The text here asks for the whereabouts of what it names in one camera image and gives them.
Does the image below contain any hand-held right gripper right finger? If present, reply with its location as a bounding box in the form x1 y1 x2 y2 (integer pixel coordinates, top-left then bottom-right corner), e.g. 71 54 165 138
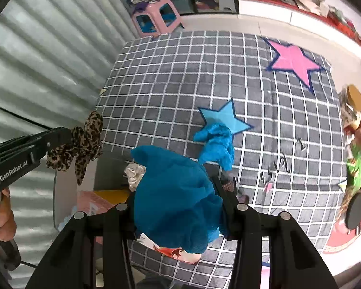
210 176 339 289

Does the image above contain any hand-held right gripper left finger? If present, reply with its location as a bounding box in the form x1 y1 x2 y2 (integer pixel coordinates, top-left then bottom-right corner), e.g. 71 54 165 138
26 192 136 289

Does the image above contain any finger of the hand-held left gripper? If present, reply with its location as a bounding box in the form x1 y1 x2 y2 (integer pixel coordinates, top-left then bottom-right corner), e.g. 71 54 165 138
0 127 73 161

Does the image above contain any cartoon printed storage box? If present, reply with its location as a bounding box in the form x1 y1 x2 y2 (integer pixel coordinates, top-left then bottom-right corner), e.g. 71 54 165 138
53 151 203 266

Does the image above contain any leopard print hair scrunchie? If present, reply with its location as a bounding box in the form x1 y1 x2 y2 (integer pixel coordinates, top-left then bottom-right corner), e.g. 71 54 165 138
46 110 103 186

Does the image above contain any white spotted hair scrunchie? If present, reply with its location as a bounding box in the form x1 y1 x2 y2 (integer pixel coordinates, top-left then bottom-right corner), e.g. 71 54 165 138
123 163 147 192

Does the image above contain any dark blue fuzzy cloth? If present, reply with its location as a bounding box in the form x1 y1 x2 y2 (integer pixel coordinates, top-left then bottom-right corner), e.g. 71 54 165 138
130 145 224 254

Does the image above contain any person's left hand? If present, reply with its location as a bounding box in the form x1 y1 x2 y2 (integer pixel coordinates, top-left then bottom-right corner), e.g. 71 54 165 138
0 187 18 242

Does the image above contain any light blue cloth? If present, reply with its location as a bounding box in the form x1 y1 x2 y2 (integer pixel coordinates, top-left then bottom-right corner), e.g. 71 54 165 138
193 123 236 171

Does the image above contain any red patterned rug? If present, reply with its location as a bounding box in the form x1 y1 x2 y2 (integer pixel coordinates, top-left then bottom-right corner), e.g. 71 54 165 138
323 213 361 255

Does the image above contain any black round stool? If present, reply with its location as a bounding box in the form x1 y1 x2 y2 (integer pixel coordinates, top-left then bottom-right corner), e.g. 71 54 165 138
345 192 361 230

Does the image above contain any grey checked star bedsheet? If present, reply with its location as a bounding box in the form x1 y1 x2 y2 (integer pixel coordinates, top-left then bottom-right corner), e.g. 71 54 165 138
95 30 348 289

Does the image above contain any green cloth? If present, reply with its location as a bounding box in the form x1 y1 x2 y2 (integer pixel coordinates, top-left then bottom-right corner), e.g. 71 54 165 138
347 149 361 194

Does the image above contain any pink plastic stool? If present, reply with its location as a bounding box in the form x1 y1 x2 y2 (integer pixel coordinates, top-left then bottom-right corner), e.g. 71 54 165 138
131 0 185 37

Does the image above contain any jar with wooden lid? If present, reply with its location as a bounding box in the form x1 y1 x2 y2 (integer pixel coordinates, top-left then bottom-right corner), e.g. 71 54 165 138
339 84 361 127

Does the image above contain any small white step stool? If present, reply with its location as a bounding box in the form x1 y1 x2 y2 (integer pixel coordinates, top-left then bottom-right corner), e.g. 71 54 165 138
218 0 237 13

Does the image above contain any red trimmed white ledge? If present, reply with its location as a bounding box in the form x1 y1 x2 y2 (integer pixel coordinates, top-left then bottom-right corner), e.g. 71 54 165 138
237 0 361 55

